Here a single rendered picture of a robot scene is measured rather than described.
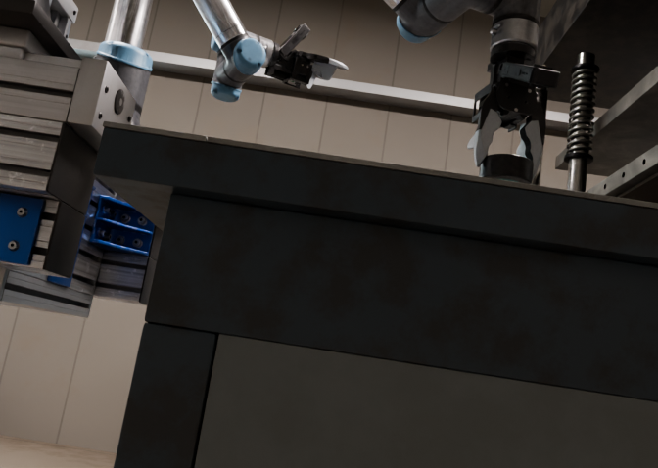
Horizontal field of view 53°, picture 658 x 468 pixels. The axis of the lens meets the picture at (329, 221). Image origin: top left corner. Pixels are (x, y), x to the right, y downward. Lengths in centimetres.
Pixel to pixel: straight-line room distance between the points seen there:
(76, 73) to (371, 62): 357
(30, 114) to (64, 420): 339
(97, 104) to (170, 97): 348
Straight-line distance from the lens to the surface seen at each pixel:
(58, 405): 419
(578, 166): 215
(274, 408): 44
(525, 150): 109
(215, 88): 170
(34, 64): 93
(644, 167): 179
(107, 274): 134
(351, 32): 446
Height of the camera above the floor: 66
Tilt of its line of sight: 12 degrees up
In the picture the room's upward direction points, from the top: 9 degrees clockwise
